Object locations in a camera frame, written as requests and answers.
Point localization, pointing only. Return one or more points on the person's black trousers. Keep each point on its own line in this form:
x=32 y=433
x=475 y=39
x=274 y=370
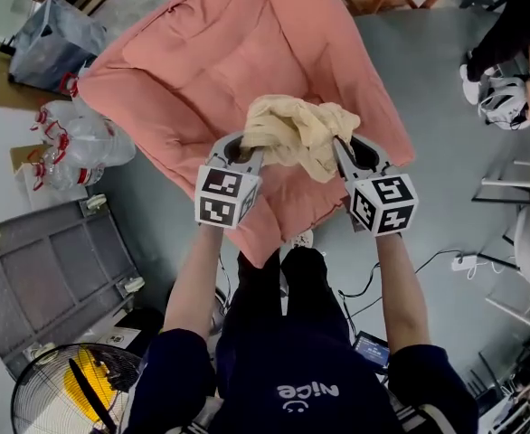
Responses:
x=301 y=296

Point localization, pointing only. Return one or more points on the white cardboard box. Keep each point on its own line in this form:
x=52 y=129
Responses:
x=34 y=188

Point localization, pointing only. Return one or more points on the grey bag-lined bin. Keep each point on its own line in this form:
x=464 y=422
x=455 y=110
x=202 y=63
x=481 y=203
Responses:
x=52 y=43

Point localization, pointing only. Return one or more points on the person's left forearm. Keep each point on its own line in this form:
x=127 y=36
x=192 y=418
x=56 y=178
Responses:
x=197 y=278

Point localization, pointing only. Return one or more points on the person's right forearm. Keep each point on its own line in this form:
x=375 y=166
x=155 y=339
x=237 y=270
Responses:
x=403 y=296

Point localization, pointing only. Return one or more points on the pile of clear plastic jugs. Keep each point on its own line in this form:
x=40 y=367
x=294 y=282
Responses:
x=84 y=147

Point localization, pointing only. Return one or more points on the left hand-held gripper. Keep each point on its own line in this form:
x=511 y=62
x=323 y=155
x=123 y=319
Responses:
x=220 y=197

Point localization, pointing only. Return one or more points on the black tablet screen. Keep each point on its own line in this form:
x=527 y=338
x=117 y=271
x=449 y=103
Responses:
x=371 y=348

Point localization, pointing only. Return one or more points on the person's navy t-shirt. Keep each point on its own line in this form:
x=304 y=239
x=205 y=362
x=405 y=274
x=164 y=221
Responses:
x=292 y=391

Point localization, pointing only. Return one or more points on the pink cloth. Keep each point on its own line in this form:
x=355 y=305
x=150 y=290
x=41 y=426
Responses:
x=211 y=61

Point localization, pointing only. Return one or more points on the large black floor fan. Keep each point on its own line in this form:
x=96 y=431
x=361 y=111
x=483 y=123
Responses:
x=66 y=391

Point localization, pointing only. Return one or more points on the white helmet device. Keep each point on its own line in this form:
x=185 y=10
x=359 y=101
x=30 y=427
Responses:
x=504 y=102

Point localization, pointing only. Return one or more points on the cream yellow cloth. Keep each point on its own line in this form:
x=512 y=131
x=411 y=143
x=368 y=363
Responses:
x=292 y=129

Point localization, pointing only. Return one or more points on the flat brown cardboard sheet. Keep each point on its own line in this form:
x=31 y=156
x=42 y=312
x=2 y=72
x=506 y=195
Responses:
x=7 y=88

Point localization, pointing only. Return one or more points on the grey platform cart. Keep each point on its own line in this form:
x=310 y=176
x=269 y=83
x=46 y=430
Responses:
x=48 y=269

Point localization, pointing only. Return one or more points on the white power strip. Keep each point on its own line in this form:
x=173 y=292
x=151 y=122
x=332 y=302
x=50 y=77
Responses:
x=464 y=263

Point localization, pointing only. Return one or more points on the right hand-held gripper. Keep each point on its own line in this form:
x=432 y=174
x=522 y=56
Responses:
x=382 y=201

